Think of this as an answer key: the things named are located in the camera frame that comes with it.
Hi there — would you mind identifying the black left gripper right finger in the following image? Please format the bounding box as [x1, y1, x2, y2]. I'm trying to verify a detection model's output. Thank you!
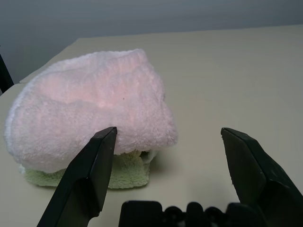
[220, 127, 303, 227]

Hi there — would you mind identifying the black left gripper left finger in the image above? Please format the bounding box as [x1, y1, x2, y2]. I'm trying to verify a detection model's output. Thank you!
[36, 126, 118, 227]

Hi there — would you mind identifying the green fluffy towel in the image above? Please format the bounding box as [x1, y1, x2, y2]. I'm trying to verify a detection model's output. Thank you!
[18, 150, 151, 189]

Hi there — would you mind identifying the pink fluffy towel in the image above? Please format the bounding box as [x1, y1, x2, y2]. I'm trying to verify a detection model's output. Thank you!
[4, 48, 178, 175]

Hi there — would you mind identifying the black slanted stand leg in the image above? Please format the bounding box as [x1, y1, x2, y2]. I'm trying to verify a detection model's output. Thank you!
[0, 53, 14, 94]

